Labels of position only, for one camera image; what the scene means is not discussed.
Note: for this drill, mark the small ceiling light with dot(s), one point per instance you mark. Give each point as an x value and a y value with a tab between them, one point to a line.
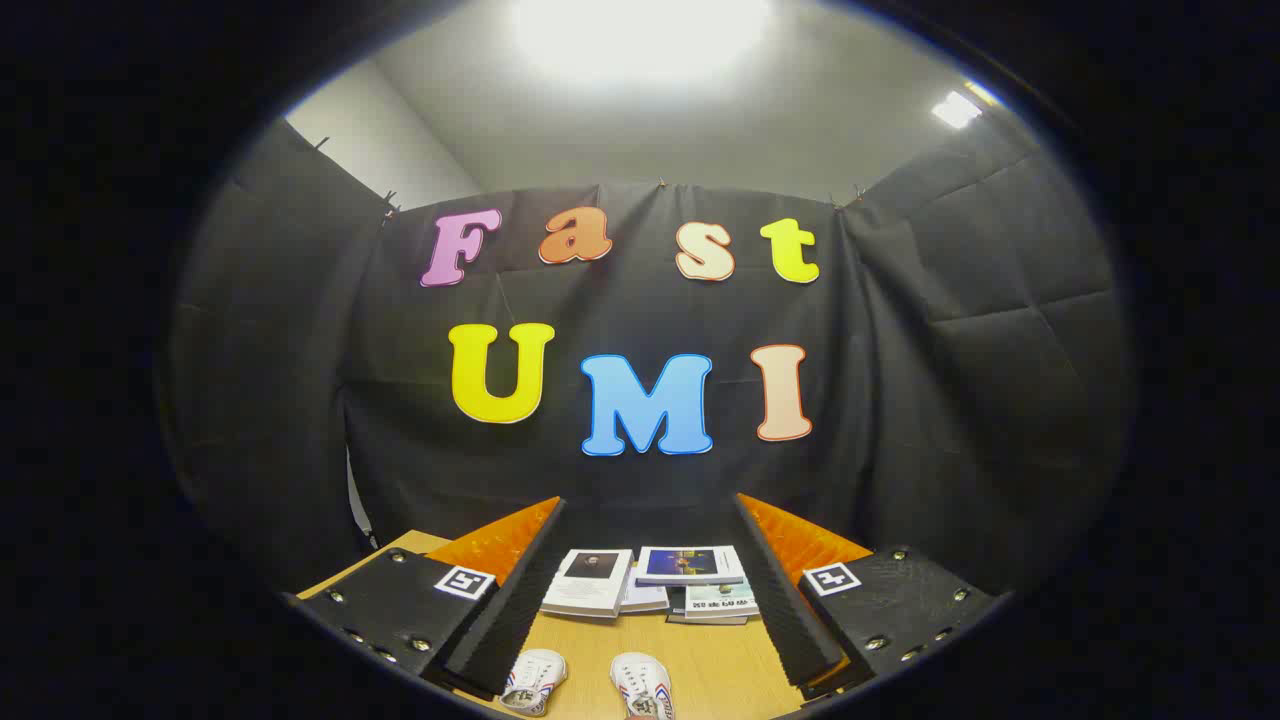
957	109

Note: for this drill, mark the white striped canvas shoe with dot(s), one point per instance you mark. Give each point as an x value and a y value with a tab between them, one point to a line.
642	682
536	678

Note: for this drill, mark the book with blue picture cover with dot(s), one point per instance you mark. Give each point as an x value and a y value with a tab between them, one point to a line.
690	565

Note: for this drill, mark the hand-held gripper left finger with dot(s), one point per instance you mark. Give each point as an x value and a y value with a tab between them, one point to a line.
505	620

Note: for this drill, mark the plain white book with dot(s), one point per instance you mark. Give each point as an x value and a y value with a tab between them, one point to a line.
646	601

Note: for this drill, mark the large ceiling light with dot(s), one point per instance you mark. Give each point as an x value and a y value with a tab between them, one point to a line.
640	40

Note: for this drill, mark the white book with portrait cover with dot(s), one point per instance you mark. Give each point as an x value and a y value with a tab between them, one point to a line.
590	585

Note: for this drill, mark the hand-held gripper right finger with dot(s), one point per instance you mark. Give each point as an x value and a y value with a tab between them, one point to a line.
790	610

